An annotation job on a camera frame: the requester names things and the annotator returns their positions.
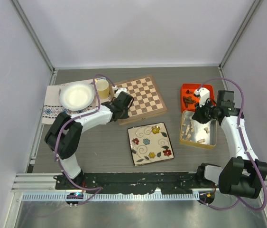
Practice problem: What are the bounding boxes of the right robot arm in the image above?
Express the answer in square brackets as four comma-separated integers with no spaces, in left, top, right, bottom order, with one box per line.
[192,87,267,199]

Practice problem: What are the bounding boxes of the light chess pieces pile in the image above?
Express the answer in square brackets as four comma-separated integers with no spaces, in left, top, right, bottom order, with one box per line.
[180,120,194,141]

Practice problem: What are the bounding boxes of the orange plastic box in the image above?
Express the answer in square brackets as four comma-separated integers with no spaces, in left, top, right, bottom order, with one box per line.
[180,83,213,114]

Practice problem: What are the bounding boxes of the purple cable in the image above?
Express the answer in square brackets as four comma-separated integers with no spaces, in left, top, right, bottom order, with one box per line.
[196,77,267,212]
[54,74,116,207]

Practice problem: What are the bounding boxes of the white slotted cable duct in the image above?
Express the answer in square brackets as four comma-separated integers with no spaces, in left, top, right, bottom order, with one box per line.
[22,191,199,202]

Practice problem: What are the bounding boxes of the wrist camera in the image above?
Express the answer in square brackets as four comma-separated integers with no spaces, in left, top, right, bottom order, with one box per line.
[112,85,127,98]
[194,87,210,107]

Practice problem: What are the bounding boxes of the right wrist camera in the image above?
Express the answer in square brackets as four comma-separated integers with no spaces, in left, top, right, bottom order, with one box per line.
[194,87,210,107]

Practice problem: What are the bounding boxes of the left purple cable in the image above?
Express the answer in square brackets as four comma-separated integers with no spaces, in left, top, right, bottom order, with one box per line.
[54,74,116,207]

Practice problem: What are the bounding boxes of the white round bowl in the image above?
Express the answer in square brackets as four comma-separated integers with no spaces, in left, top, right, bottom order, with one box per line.
[59,82,95,111]

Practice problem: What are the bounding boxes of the yellow mug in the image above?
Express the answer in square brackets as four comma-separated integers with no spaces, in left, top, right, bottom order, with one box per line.
[95,79,110,99]

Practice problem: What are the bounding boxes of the wooden chessboard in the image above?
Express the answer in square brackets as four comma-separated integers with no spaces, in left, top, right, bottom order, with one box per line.
[115,75,167,125]

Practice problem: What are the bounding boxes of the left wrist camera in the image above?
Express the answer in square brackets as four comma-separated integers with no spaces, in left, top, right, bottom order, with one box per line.
[112,85,127,98]

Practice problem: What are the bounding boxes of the gold metal tin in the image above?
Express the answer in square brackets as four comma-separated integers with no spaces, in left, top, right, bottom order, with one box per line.
[179,111,217,149]

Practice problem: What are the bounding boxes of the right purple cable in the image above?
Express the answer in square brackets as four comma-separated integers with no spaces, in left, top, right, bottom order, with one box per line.
[196,77,267,212]

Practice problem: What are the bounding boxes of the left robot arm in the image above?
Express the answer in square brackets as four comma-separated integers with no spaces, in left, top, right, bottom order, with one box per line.
[45,90,134,190]

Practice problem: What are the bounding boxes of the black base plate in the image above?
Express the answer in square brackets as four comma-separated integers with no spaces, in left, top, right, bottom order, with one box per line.
[55,171,219,195]

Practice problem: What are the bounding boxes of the dark chess pieces pile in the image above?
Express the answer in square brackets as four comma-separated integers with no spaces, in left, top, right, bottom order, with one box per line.
[183,89,196,108]

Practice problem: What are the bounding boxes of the patterned placemat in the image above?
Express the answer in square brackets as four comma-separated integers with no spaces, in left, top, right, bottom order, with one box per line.
[42,77,113,124]

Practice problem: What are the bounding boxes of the floral square plate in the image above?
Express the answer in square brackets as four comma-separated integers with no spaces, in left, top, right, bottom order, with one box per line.
[127,123,175,166]

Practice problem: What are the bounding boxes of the light piece lying tin bottom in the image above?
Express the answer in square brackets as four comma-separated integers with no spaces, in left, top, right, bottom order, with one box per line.
[197,139,206,143]

